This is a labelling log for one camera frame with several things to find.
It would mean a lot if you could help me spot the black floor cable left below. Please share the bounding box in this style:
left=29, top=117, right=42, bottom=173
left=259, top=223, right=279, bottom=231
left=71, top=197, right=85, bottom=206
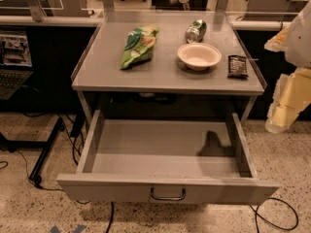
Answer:
left=0, top=114, right=91, bottom=206

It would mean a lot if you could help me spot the green soda can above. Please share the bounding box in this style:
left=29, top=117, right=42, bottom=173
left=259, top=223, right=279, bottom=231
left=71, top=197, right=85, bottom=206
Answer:
left=185, top=19, right=207, bottom=44

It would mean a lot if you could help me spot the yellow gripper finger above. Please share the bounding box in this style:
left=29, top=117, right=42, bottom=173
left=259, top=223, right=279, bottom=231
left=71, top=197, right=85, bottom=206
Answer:
left=265, top=68, right=311, bottom=133
left=264, top=27, right=289, bottom=52

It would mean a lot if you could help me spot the black drawer handle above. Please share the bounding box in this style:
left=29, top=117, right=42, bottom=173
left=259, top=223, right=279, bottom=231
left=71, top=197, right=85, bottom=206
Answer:
left=150, top=187, right=187, bottom=202

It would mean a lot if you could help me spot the black floor cable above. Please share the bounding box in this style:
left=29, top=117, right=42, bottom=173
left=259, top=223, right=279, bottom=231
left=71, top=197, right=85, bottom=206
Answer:
left=0, top=114, right=91, bottom=206
left=250, top=197, right=299, bottom=233

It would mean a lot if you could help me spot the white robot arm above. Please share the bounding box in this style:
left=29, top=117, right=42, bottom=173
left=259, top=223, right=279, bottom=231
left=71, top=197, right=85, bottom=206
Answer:
left=264, top=2, right=311, bottom=133

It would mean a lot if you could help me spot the laptop computer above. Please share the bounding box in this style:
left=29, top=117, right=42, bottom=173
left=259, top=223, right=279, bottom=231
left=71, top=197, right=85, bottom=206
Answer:
left=0, top=30, right=34, bottom=100

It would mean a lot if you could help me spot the grey metal cabinet table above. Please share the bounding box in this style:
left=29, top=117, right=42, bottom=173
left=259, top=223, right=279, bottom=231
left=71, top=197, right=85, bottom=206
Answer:
left=72, top=11, right=266, bottom=111

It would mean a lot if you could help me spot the green rice chip bag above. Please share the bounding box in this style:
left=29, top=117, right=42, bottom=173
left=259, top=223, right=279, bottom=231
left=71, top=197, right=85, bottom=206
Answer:
left=121, top=24, right=159, bottom=70

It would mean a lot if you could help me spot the dark snack bar packet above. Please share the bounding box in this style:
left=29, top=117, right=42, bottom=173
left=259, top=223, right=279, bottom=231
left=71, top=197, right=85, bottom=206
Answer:
left=227, top=55, right=248, bottom=79

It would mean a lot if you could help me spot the white paper bowl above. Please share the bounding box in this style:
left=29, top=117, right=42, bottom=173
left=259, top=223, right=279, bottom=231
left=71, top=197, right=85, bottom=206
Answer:
left=177, top=43, right=222, bottom=71

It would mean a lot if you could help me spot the black cable under drawer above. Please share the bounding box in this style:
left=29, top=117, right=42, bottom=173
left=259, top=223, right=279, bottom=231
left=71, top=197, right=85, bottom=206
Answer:
left=105, top=201, right=116, bottom=233

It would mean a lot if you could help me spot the black floor cable right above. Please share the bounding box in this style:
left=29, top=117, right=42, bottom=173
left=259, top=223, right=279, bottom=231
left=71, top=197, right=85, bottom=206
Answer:
left=250, top=197, right=299, bottom=233

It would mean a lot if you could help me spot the black desk stand leg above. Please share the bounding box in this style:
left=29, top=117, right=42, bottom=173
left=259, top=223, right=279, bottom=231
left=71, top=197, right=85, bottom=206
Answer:
left=0, top=117, right=64, bottom=188

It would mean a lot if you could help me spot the open grey top drawer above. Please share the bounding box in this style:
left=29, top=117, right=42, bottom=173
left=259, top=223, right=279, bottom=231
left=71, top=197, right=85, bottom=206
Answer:
left=57, top=112, right=279, bottom=205

